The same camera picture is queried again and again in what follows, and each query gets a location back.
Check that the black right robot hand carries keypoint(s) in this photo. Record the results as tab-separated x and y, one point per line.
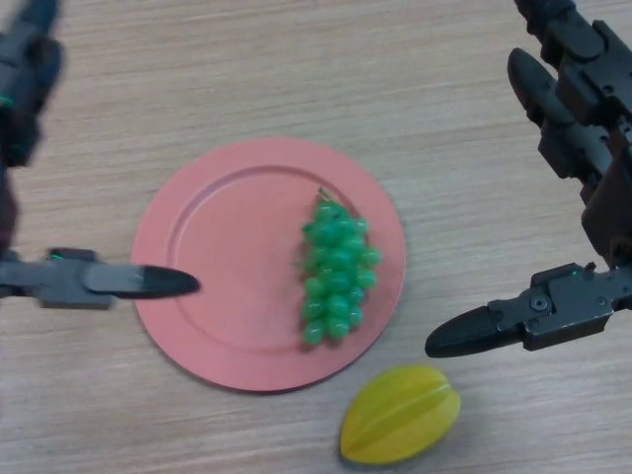
568	306

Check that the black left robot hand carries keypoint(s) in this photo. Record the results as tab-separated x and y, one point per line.
74	281

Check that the green plastic grape bunch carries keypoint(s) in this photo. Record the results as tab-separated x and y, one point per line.
338	266

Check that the pink round plate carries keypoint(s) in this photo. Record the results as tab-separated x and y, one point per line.
237	247

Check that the yellow starfruit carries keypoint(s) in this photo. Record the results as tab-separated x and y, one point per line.
400	415

